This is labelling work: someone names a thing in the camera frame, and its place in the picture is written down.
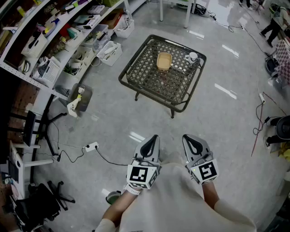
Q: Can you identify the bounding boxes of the white paper bag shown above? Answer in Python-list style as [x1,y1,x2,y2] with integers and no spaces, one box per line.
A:
[67,99,79,118]

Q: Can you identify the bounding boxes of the white perforated basket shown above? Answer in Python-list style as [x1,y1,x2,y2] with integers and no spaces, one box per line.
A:
[31,56,61,88]

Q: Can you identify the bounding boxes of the person's left shoe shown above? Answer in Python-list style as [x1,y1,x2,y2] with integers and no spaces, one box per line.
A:
[106,190,122,206]

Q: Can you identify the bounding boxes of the black monitor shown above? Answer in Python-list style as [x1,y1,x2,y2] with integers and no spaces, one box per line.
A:
[22,110,37,147]

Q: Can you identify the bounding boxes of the person's cream shirt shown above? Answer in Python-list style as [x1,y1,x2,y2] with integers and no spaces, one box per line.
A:
[95,158,256,232]

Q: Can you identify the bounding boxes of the black power cable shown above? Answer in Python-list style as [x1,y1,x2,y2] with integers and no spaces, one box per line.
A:
[96,147,129,166]

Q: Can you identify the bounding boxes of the black office chair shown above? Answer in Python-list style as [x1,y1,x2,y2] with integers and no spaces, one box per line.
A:
[14,180,76,227]

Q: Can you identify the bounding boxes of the white basket with cables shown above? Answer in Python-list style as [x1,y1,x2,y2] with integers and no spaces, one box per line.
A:
[97,40,123,67]

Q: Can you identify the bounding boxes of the white cup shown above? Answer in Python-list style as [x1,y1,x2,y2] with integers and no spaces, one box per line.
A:
[185,52,200,64]

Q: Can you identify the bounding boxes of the white open storage bin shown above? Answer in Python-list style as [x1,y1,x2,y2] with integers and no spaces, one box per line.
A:
[74,46,95,66]

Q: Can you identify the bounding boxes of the white desk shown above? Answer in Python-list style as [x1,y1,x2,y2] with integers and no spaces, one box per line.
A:
[9,140,55,198]

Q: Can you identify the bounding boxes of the white square table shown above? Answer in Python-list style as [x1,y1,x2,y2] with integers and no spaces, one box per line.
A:
[159,0,197,29]

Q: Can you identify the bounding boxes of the clear plastic box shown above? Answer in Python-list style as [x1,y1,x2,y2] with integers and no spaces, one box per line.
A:
[82,24,109,52]

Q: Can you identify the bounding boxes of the checkered cloth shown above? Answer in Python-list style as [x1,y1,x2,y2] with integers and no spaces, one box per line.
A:
[275,39,290,80]

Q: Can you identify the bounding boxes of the grey metal trash bin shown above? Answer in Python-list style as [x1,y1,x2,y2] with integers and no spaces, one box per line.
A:
[68,83,93,112]

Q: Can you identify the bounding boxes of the white shelving unit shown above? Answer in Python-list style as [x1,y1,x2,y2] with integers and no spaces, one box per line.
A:
[0,0,148,100]

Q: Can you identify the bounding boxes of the white floor bin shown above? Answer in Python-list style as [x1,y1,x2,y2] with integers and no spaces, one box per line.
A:
[113,19,135,39]

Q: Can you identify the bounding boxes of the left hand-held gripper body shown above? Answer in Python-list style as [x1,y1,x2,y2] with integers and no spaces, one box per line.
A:
[126,155,162,190]

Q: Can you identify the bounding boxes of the brown cardboard box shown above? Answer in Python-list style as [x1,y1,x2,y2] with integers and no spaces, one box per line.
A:
[103,9,124,29]

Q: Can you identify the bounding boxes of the grey ribbed mat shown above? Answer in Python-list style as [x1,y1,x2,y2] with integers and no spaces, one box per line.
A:
[55,85,71,97]

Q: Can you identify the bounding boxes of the red thin rod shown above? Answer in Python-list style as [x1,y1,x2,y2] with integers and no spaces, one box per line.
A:
[251,103,265,157]

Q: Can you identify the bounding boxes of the white wristband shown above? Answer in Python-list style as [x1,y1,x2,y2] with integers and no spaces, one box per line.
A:
[124,184,141,196]

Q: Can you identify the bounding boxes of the beige square bowl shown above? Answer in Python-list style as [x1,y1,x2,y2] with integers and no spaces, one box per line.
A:
[156,52,172,71]

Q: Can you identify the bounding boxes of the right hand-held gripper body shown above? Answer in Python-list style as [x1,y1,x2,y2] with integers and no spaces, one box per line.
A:
[185,152,220,185]

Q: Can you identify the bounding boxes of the black desk frame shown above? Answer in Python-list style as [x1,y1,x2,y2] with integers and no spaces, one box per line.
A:
[38,94,68,157]

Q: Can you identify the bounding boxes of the white slotted storage bin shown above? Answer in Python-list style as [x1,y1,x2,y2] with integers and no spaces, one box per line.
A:
[21,31,48,59]

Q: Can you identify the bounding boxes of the person's right forearm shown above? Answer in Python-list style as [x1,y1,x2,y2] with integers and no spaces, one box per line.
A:
[201,181,220,210]

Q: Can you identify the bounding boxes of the person's left forearm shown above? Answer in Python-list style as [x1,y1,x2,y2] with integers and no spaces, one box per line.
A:
[103,189,140,227]

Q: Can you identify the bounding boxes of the black metal lattice table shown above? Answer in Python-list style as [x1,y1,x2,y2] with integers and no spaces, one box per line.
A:
[118,34,207,119]

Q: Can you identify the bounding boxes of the white low storage bin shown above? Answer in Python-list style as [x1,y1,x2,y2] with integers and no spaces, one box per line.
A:
[63,58,89,77]

